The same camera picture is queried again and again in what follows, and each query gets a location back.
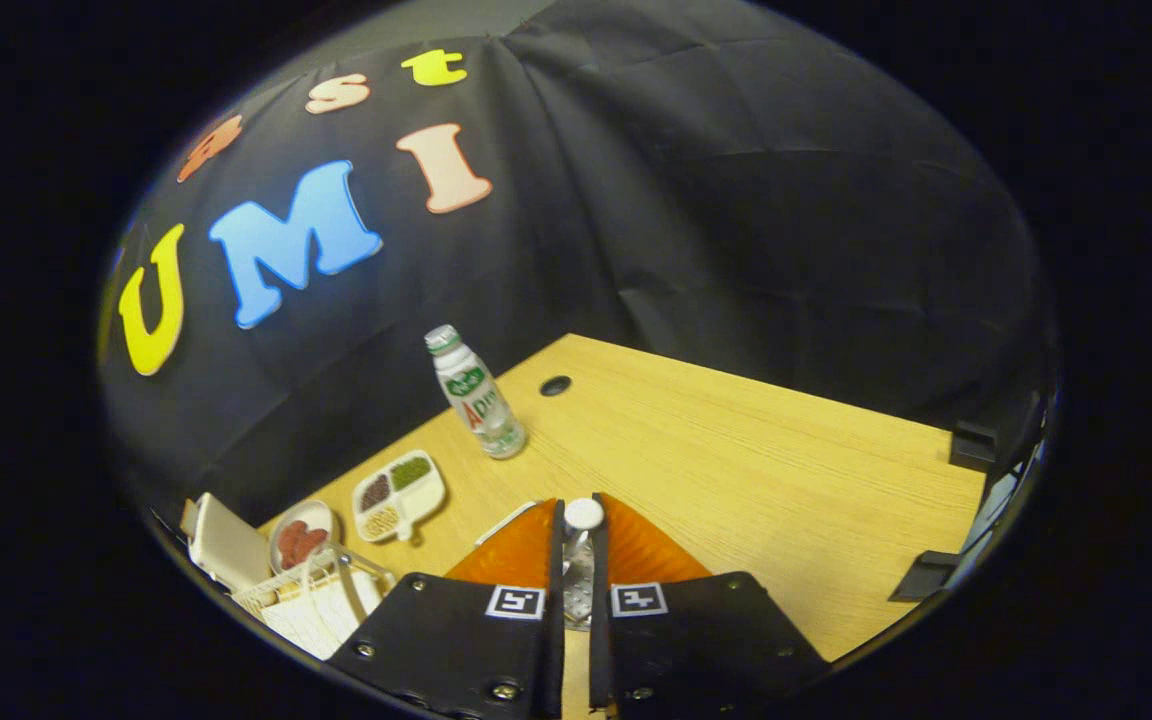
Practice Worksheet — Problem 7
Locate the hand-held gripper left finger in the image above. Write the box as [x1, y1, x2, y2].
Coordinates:
[324, 498, 567, 720]

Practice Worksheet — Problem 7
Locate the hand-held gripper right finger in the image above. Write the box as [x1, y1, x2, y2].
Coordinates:
[589, 492, 834, 720]

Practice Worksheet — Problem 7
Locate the white spoon striped handle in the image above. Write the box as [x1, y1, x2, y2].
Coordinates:
[562, 497, 605, 631]

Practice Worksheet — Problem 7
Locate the white dish rack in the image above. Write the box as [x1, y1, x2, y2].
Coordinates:
[231, 545, 397, 661]

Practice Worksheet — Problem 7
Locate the beige plate with meat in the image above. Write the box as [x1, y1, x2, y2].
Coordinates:
[268, 500, 340, 575]

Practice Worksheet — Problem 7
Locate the white divided bean tray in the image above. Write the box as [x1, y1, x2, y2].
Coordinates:
[351, 449, 447, 544]

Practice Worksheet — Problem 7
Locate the white green-label drink bottle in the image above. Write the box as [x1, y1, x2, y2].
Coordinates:
[424, 324, 528, 460]

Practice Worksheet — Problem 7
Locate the black table clamp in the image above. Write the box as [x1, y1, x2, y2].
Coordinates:
[889, 550, 959, 603]
[949, 420, 999, 473]

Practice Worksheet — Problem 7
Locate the white toaster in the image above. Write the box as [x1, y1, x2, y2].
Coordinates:
[181, 492, 272, 593]

